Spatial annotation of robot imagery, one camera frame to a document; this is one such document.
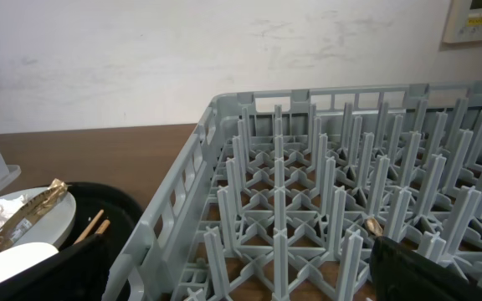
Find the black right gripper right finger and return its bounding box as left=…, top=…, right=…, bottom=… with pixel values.
left=369, top=236, right=482, bottom=301

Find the small scrap in rack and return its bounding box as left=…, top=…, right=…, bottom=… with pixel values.
left=365, top=217, right=383, bottom=237

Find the round black tray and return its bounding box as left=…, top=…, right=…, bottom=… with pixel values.
left=0, top=181, right=144, bottom=301

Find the wooden chopstick left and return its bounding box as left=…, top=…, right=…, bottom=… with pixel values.
left=74, top=209, right=104, bottom=244

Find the grey plate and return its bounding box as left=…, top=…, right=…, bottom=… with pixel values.
left=0, top=186, right=77, bottom=247

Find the pink cup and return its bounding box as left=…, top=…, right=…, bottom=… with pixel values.
left=0, top=242, right=59, bottom=283

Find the gold snack wrapper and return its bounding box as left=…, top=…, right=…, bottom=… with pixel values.
left=0, top=179, right=68, bottom=253

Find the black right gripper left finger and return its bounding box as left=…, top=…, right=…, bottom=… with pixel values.
left=0, top=234, right=110, bottom=301

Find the wall control panel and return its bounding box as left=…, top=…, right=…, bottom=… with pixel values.
left=442, top=0, right=482, bottom=43

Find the grey dishwasher rack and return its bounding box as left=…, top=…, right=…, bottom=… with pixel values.
left=103, top=81, right=482, bottom=300

